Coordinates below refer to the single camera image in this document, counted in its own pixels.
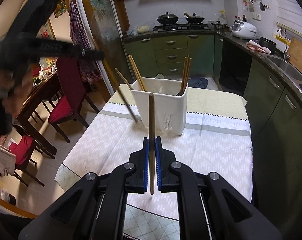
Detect brown wooden chopstick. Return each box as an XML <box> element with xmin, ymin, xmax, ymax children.
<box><xmin>149</xmin><ymin>93</ymin><xmax>155</xmax><ymax>195</ymax></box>

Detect chopsticks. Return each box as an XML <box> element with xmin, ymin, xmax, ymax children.
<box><xmin>176</xmin><ymin>55</ymin><xmax>192</xmax><ymax>96</ymax></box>
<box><xmin>115</xmin><ymin>55</ymin><xmax>147</xmax><ymax>92</ymax></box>

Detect long light wooden chopstick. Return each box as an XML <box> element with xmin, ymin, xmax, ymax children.
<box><xmin>103</xmin><ymin>59</ymin><xmax>138</xmax><ymax>124</ymax></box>

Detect green lower kitchen cabinets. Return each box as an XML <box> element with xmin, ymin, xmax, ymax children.
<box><xmin>123</xmin><ymin>32</ymin><xmax>302</xmax><ymax>230</ymax></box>

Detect steel kitchen sink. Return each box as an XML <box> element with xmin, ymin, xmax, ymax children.
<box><xmin>266</xmin><ymin>55</ymin><xmax>302</xmax><ymax>92</ymax></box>

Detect person's left hand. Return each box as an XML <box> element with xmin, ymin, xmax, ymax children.
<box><xmin>0</xmin><ymin>68</ymin><xmax>33</xmax><ymax>117</ymax></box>

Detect white plastic utensil holder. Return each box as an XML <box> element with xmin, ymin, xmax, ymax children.
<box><xmin>131</xmin><ymin>77</ymin><xmax>188</xmax><ymax>135</ymax></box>

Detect dark wooden dining table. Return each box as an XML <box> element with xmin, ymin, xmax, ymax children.
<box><xmin>16</xmin><ymin>72</ymin><xmax>61</xmax><ymax>159</ymax></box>

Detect red upholstered dining chair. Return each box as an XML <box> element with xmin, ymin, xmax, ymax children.
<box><xmin>48</xmin><ymin>57</ymin><xmax>99</xmax><ymax>142</ymax></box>

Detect blue cloth on floor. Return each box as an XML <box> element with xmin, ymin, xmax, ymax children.
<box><xmin>188</xmin><ymin>77</ymin><xmax>208</xmax><ymax>89</ymax></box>

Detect purple checked apron hanging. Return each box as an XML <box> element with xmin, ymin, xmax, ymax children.
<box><xmin>69</xmin><ymin>0</ymin><xmax>102</xmax><ymax>84</ymax></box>

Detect gas stove top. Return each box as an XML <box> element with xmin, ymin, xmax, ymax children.
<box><xmin>154</xmin><ymin>23</ymin><xmax>212</xmax><ymax>32</ymax></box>

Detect plastic bag on counter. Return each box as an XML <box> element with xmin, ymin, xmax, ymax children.
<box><xmin>127</xmin><ymin>22</ymin><xmax>155</xmax><ymax>36</ymax></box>

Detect black wok left burner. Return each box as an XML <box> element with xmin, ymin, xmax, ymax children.
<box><xmin>157</xmin><ymin>12</ymin><xmax>178</xmax><ymax>25</ymax></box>

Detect black wok burner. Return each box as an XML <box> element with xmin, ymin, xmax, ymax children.
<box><xmin>157</xmin><ymin>12</ymin><xmax>178</xmax><ymax>25</ymax></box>
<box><xmin>184</xmin><ymin>12</ymin><xmax>204</xmax><ymax>24</ymax></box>

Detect black wok right burner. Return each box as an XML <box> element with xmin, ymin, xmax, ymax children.
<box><xmin>184</xmin><ymin>12</ymin><xmax>204</xmax><ymax>24</ymax></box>

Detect small steel pot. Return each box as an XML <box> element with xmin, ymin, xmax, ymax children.
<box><xmin>208</xmin><ymin>21</ymin><xmax>227</xmax><ymax>31</ymax></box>

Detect pink dish cloth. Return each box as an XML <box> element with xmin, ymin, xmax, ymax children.
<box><xmin>246</xmin><ymin>40</ymin><xmax>271</xmax><ymax>54</ymax></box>

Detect white rice cooker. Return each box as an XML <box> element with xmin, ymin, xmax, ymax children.
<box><xmin>230</xmin><ymin>21</ymin><xmax>258</xmax><ymax>40</ymax></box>

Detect black pot on counter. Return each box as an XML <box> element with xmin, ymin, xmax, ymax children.
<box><xmin>259</xmin><ymin>36</ymin><xmax>277</xmax><ymax>55</ymax></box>

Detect yellow sink rack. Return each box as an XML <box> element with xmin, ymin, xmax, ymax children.
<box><xmin>275</xmin><ymin>29</ymin><xmax>291</xmax><ymax>46</ymax></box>

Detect wooden cutting board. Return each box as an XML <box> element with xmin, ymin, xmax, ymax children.
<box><xmin>287</xmin><ymin>37</ymin><xmax>302</xmax><ymax>73</ymax></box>

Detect framed wall picture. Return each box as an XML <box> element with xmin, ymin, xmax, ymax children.
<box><xmin>54</xmin><ymin>0</ymin><xmax>67</xmax><ymax>18</ymax></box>

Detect hanging kitchen utensils on wall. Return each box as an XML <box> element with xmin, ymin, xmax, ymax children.
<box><xmin>242</xmin><ymin>0</ymin><xmax>270</xmax><ymax>12</ymax></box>

